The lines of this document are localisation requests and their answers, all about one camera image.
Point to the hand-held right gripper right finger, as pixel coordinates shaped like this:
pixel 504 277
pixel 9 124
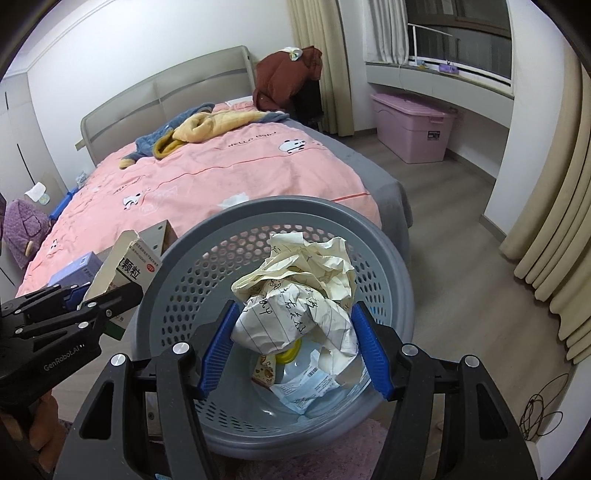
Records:
pixel 369 355

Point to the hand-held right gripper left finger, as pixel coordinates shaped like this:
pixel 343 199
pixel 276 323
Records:
pixel 219 346

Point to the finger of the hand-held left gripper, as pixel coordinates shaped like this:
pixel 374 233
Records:
pixel 76 295
pixel 92 311

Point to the purple cardboard box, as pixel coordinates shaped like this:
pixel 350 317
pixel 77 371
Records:
pixel 78 267

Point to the white torn medicine carton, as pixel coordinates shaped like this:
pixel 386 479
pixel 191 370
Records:
pixel 124 272

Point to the red patterned snack wrapper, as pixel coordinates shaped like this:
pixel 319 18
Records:
pixel 264 371

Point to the blue and white plastic packet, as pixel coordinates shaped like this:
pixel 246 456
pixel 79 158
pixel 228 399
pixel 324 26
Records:
pixel 309 387

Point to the written paper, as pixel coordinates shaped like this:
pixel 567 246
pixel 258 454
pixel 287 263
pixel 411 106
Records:
pixel 295 304

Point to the grey perforated plastic basket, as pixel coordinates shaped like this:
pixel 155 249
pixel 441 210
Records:
pixel 277 217

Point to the person's left hand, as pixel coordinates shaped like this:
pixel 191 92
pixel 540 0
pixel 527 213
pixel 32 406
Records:
pixel 48 429

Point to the wooden chair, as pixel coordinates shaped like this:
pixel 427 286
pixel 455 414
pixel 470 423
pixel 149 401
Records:
pixel 30 247

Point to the purple fleece robe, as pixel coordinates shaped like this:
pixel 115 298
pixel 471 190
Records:
pixel 23 230

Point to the blue plastic object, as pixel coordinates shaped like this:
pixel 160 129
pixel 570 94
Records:
pixel 62 203

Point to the pale blue cloth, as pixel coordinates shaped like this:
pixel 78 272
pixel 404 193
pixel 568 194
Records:
pixel 45 200

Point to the white folded cloth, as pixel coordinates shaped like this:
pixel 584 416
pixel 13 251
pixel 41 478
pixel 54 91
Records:
pixel 36 190

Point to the pink fluffy rug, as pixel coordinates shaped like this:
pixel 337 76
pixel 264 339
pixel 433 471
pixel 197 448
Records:
pixel 323 461

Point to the small grey packet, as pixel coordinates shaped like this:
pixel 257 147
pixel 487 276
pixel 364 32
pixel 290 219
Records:
pixel 82 178

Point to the bed with pink cover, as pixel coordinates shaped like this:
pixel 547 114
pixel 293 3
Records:
pixel 207 184

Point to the white wardrobe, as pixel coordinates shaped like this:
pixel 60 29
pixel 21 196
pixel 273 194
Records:
pixel 14 138

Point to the grey bed sheet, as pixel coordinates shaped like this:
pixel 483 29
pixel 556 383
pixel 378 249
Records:
pixel 378 184

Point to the blue and yellow fleece robe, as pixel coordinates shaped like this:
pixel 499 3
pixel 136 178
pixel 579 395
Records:
pixel 198 124

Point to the grey padded headboard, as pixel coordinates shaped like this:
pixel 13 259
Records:
pixel 161 92

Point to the beige curtain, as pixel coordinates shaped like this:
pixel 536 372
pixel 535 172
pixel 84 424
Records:
pixel 323 69
pixel 554 230

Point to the pink plastic storage box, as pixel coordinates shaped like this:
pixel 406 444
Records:
pixel 411 124

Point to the white pillow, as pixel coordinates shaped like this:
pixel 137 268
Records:
pixel 240 102

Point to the black chair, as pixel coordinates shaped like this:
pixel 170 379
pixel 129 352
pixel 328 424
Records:
pixel 309 101

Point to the brown coat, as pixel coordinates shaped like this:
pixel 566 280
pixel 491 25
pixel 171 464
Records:
pixel 281 78

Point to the white bay window ledge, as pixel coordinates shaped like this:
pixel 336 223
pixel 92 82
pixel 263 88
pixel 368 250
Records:
pixel 438 87

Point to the small purple object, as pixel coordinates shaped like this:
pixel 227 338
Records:
pixel 449 68

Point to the small white cloth item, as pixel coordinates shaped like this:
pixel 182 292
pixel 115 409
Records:
pixel 292 53

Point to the thin white desk lamp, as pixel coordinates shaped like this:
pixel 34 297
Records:
pixel 412 44

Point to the white sheer curtain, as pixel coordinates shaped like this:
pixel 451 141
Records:
pixel 385 32

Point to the dark window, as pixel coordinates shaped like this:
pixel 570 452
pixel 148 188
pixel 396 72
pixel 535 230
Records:
pixel 461 27

